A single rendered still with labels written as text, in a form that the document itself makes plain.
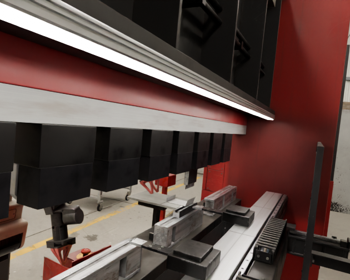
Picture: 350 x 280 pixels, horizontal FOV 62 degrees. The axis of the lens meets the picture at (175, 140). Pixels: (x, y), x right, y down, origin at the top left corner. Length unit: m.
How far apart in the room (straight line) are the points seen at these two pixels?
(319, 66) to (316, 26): 0.26
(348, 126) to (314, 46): 4.29
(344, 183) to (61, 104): 6.04
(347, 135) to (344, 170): 0.66
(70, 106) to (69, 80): 0.05
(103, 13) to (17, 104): 0.22
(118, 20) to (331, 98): 1.76
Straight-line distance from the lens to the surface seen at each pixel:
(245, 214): 1.24
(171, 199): 1.41
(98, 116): 0.70
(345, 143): 6.33
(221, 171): 2.19
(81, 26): 0.38
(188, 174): 1.29
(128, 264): 0.97
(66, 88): 0.63
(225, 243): 1.04
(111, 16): 0.46
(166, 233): 1.16
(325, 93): 2.10
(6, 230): 1.65
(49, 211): 1.23
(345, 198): 6.44
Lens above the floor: 1.36
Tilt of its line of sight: 3 degrees down
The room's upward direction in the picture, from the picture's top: 5 degrees clockwise
